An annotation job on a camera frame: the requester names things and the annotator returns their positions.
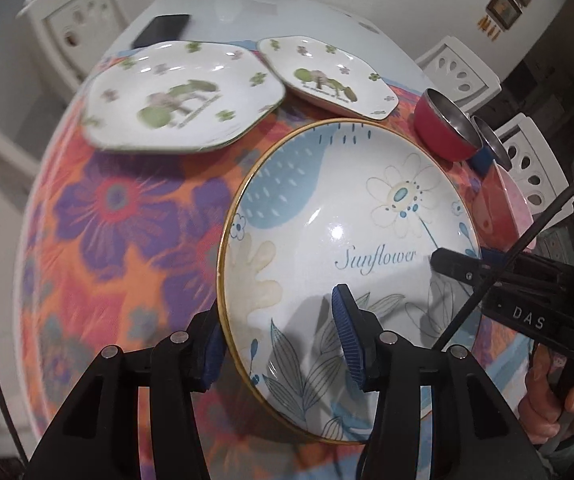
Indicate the small forest octagonal plate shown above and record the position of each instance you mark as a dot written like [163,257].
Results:
[329,77]

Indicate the white chair near right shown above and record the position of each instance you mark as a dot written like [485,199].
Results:
[534,165]

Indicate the red steel bowl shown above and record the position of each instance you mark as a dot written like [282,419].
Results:
[444,128]

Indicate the white chair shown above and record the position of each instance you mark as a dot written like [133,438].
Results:
[67,38]
[460,74]
[534,165]

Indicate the white chair far right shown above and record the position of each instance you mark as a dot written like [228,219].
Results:
[460,74]

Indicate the small framed picture lower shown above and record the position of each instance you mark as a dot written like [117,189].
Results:
[504,12]

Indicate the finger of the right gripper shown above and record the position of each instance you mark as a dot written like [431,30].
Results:
[468,270]

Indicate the person's right hand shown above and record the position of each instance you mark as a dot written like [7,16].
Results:
[539,410]

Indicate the floral orange tablecloth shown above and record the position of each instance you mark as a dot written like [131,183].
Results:
[122,250]

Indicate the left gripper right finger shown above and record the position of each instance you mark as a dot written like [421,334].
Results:
[357,331]

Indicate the blue steel bowl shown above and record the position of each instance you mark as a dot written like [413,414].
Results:
[492,150]

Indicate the sunflower round plate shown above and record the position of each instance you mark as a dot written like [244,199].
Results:
[336,202]

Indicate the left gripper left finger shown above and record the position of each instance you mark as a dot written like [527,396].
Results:
[214,349]

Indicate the white chair far left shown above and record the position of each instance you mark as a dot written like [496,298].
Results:
[67,38]

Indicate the black smartphone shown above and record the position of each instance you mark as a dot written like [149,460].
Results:
[169,27]

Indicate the large forest octagonal plate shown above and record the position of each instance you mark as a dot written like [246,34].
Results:
[179,97]

